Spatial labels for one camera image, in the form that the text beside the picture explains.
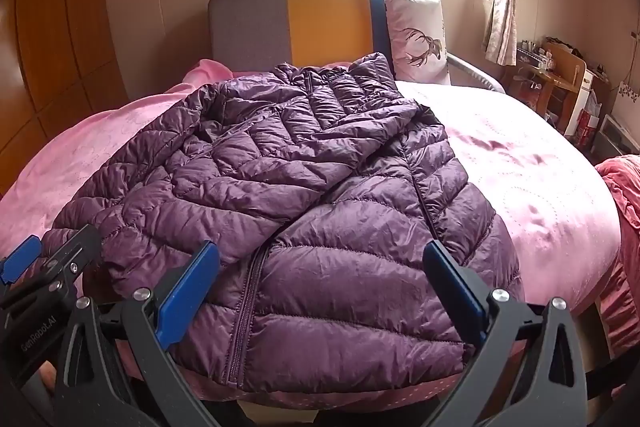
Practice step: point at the pink bed sheet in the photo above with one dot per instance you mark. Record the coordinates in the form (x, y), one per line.
(525, 167)

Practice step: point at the grey metal bed rail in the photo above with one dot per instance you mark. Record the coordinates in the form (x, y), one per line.
(475, 72)

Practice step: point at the white framed panel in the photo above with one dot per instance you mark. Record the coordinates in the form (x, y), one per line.
(617, 137)

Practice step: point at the grey yellow blue headboard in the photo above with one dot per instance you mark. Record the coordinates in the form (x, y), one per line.
(325, 22)

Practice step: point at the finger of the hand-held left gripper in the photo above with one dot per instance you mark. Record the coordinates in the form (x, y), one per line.
(20, 257)
(75, 252)

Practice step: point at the red paper bag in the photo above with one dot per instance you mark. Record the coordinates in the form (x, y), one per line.
(586, 127)

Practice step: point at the white cabinet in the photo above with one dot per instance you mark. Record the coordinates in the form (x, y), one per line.
(592, 92)

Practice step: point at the floral wall sticker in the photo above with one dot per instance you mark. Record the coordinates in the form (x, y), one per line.
(629, 91)

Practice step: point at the purple quilted down jacket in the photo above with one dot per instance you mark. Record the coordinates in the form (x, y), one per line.
(325, 207)

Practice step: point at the white deer print pillow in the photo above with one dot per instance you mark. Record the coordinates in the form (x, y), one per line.
(415, 42)

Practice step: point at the wooden desk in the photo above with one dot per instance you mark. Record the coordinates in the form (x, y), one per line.
(555, 77)

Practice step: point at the wooden wardrobe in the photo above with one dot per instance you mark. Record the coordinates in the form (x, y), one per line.
(50, 57)

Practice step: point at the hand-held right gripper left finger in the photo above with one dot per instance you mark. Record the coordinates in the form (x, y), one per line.
(187, 287)

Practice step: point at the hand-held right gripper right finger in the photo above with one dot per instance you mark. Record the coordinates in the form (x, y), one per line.
(456, 292)

